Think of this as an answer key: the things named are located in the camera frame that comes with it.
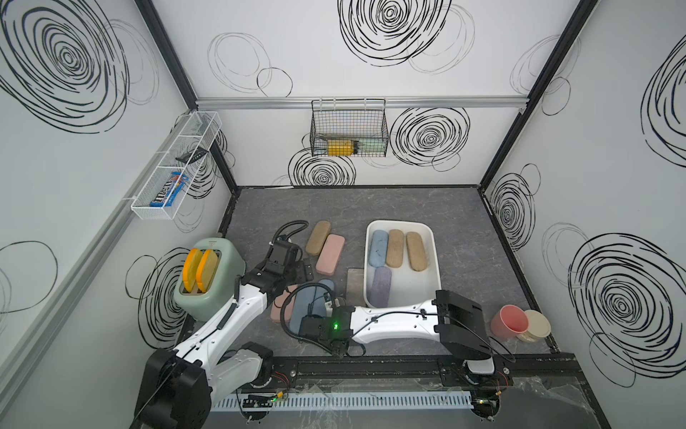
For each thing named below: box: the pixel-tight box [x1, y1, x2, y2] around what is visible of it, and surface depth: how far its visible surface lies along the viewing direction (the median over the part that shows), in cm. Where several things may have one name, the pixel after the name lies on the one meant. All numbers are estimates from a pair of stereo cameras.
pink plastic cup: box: [490, 303, 530, 339], surface depth 77 cm
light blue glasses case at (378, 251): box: [368, 228, 389, 269], surface depth 98 cm
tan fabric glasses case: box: [305, 220, 332, 256], surface depth 102 cm
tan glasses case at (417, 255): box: [405, 231, 428, 272], surface depth 97 cm
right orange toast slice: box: [195, 248, 218, 294], surface depth 73 cm
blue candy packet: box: [150, 171, 190, 208], surface depth 71 cm
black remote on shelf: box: [175, 145, 210, 165], surface depth 82 cm
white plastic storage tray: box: [364, 219, 443, 309], surface depth 95 cm
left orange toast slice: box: [182, 248, 203, 294], surface depth 72 cm
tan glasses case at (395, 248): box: [385, 228, 405, 269], surface depth 98 cm
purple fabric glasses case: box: [368, 266, 393, 309], surface depth 88 cm
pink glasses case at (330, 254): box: [315, 234, 345, 277], surface depth 98 cm
